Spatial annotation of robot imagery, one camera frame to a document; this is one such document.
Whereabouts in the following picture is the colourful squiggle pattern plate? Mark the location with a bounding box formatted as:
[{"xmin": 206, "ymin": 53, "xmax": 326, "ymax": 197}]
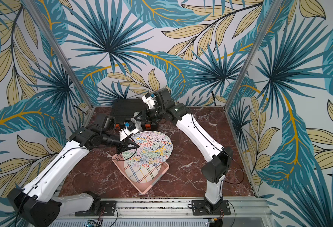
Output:
[{"xmin": 122, "ymin": 131, "xmax": 173, "ymax": 168}]

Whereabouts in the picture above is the white plaid line plate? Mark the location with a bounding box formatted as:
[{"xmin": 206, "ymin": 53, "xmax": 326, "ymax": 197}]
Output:
[{"xmin": 124, "ymin": 162, "xmax": 161, "ymax": 183}]

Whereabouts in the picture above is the grey striped microfibre cloth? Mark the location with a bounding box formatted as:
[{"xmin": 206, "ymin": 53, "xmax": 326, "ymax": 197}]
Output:
[{"xmin": 131, "ymin": 112, "xmax": 144, "ymax": 132}]

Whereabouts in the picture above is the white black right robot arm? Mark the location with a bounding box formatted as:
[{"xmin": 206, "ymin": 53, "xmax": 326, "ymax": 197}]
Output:
[{"xmin": 135, "ymin": 89, "xmax": 233, "ymax": 216}]

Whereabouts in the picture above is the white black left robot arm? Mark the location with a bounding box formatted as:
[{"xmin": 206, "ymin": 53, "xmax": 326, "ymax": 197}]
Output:
[{"xmin": 7, "ymin": 113, "xmax": 141, "ymax": 227}]

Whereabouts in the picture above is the pink perforated plastic basket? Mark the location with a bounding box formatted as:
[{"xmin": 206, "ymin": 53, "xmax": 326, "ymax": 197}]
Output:
[{"xmin": 112, "ymin": 154, "xmax": 169, "ymax": 194}]

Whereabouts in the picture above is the black plastic tool case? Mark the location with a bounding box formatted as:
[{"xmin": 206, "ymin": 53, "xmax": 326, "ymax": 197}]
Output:
[{"xmin": 110, "ymin": 98, "xmax": 158, "ymax": 131}]

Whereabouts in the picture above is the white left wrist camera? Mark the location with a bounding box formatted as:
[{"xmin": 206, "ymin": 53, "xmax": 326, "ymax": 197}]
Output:
[{"xmin": 119, "ymin": 122, "xmax": 139, "ymax": 141}]

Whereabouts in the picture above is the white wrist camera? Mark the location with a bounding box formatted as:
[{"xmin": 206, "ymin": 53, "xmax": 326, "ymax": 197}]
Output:
[
  {"xmin": 119, "ymin": 122, "xmax": 139, "ymax": 141},
  {"xmin": 142, "ymin": 93, "xmax": 156, "ymax": 109}
]

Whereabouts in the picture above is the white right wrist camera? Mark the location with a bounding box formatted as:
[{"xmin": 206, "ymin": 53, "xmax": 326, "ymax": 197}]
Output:
[{"xmin": 142, "ymin": 93, "xmax": 156, "ymax": 109}]

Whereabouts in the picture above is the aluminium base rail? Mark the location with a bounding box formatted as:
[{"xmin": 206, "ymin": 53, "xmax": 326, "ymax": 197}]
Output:
[{"xmin": 52, "ymin": 197, "xmax": 277, "ymax": 227}]

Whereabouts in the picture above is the left aluminium corner post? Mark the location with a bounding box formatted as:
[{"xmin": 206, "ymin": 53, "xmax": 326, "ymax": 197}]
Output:
[{"xmin": 24, "ymin": 0, "xmax": 94, "ymax": 109}]

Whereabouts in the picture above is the aluminium corner post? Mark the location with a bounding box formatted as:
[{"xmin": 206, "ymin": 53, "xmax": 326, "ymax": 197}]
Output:
[
  {"xmin": 224, "ymin": 1, "xmax": 282, "ymax": 113},
  {"xmin": 24, "ymin": 0, "xmax": 94, "ymax": 109}
]

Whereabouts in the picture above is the right aluminium corner post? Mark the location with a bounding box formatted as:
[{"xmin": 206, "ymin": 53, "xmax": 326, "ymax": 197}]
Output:
[{"xmin": 224, "ymin": 1, "xmax": 282, "ymax": 113}]

